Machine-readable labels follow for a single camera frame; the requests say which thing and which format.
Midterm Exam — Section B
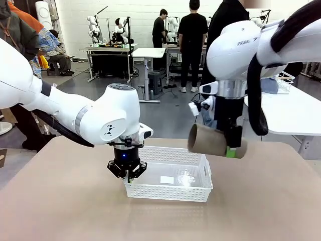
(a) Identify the brown wooden board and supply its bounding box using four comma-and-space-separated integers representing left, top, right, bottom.
0, 148, 8, 168

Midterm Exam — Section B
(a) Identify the seated person in patterned jacket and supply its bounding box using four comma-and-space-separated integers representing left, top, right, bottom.
37, 28, 75, 77

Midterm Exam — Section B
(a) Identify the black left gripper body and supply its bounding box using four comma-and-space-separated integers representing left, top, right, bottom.
113, 148, 141, 173

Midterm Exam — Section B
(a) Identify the background person in black tee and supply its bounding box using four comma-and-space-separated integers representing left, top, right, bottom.
152, 9, 169, 48

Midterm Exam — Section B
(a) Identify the standing person in black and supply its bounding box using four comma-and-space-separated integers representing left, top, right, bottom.
177, 0, 209, 93

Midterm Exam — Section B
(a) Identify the white perforated plastic basket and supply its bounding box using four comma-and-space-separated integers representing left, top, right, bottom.
124, 145, 214, 202

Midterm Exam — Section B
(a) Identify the person in black polo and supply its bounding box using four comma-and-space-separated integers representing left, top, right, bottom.
200, 0, 271, 128

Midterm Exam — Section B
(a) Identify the person in green puffer jacket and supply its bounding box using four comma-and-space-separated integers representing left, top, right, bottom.
0, 0, 57, 153

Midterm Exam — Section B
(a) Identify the seated person in black sweater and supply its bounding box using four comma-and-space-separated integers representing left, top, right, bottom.
285, 61, 304, 77

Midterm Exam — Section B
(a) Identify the white round stand base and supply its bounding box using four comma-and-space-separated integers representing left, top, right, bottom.
0, 122, 13, 136

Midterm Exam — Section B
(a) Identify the figure in orange garment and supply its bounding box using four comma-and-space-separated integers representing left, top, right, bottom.
7, 0, 45, 79

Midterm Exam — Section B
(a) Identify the black right arm cable sleeve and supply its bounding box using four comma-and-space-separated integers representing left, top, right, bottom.
247, 0, 321, 137

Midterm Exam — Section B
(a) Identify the blue denim cloth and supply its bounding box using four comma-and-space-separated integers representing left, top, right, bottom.
260, 77, 279, 95

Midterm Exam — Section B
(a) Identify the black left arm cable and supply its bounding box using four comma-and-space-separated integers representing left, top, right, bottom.
32, 109, 95, 148

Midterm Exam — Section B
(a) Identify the grey robot workbench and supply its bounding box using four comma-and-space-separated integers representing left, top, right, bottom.
79, 43, 139, 83

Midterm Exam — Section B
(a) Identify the brown cardboard tube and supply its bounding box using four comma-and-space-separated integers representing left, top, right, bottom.
187, 124, 248, 159

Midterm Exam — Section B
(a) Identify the white side table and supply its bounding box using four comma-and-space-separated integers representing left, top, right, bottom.
244, 85, 321, 159

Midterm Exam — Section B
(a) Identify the grey metal workbench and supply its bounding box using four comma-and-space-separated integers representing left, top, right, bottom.
165, 44, 210, 85

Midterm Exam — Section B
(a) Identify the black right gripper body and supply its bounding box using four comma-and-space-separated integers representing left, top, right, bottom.
215, 95, 244, 131

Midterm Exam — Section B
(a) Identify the white standing desk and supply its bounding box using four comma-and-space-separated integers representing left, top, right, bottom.
131, 47, 167, 103

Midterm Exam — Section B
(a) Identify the white wire dish rack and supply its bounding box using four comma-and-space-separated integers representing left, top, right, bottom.
275, 71, 295, 95

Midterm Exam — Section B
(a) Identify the grey plastic stool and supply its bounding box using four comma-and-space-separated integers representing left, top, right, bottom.
147, 71, 163, 95

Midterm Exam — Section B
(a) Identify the white tower appliance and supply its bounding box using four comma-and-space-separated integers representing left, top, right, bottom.
35, 1, 53, 30

